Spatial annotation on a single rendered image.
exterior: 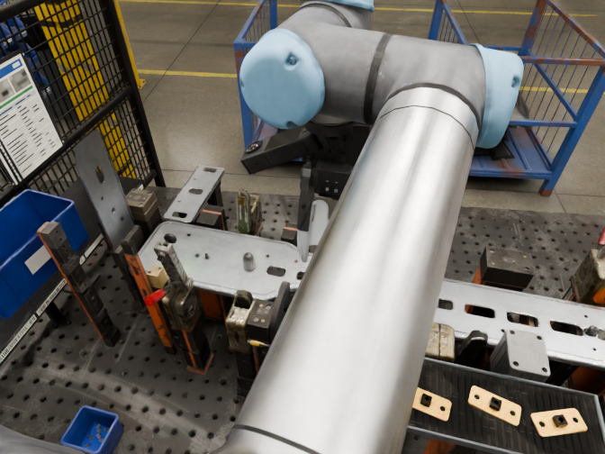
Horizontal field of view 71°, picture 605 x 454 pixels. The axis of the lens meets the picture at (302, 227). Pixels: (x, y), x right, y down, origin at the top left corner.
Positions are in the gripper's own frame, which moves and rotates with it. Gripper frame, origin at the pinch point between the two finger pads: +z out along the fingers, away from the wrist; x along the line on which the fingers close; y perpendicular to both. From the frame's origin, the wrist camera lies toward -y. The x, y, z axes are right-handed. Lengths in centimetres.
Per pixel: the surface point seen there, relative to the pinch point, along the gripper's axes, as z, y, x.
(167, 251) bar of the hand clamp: 22.8, -34.0, 7.7
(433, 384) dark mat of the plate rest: 28.0, 24.5, -6.2
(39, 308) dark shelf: 42, -68, -2
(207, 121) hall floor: 144, -148, 250
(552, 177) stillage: 128, 116, 213
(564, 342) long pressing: 44, 57, 20
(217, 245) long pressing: 44, -34, 30
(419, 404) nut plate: 27.7, 22.3, -10.6
